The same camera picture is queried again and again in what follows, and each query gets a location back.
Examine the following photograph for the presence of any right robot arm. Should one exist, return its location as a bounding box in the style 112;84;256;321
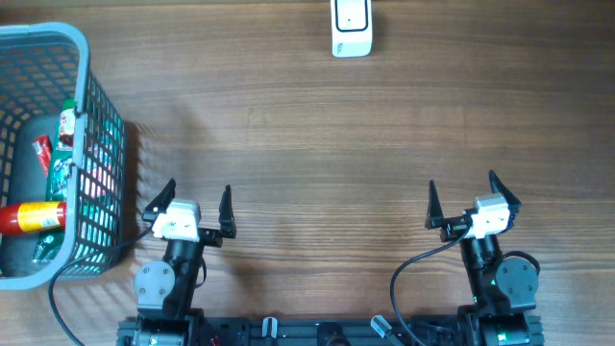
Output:
411;171;545;346

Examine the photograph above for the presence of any black right camera cable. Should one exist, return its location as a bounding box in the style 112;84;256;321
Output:
389;225;475;346

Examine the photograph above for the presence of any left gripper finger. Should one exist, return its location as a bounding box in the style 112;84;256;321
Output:
218;185;236;238
141;178;176;222

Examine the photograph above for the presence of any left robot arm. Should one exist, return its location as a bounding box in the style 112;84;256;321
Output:
117;179;237;346

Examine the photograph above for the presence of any black left camera cable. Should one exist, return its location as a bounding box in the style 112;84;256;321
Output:
47;223;156;346

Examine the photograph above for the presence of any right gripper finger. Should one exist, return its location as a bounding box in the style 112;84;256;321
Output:
425;180;445;229
489;170;522;226

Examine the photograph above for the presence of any grey plastic shopping basket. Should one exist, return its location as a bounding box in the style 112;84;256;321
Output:
1;22;127;291

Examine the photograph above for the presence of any red sauce bottle yellow label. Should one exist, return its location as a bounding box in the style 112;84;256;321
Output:
0;201;66;236

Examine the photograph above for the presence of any red snack sachet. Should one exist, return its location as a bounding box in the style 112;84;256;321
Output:
32;135;52;175

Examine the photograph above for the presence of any black camera cable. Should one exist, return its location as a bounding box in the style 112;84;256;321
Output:
389;225;475;346
47;223;156;346

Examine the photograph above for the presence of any small jar green lid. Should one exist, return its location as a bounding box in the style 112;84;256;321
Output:
58;99;76;147

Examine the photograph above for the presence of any white barcode scanner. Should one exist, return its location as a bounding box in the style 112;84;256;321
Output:
330;0;373;58

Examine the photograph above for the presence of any green snack bag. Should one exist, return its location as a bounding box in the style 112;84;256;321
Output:
33;122;73;264

